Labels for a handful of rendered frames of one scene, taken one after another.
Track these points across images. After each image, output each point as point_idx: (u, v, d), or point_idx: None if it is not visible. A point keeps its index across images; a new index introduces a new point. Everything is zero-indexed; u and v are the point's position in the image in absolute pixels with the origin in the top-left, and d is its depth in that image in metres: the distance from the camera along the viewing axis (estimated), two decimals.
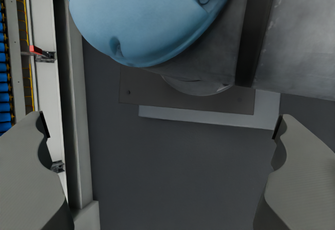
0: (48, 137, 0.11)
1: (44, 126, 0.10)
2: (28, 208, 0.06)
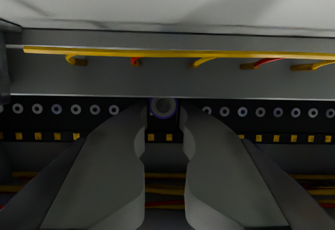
0: (148, 126, 0.12)
1: (147, 115, 0.12)
2: (114, 186, 0.06)
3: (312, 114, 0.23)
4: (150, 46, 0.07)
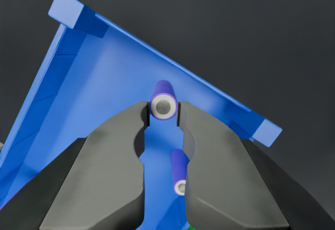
0: (148, 126, 0.12)
1: (147, 115, 0.12)
2: (113, 186, 0.06)
3: None
4: None
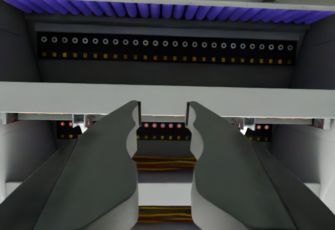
0: (139, 125, 0.12)
1: (139, 115, 0.12)
2: (107, 186, 0.06)
3: (213, 45, 0.42)
4: None
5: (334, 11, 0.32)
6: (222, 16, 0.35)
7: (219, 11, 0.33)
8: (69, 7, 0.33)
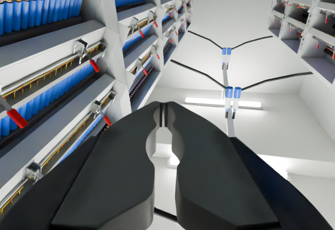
0: (160, 126, 0.12)
1: (160, 116, 0.12)
2: (124, 186, 0.06)
3: None
4: None
5: None
6: None
7: None
8: None
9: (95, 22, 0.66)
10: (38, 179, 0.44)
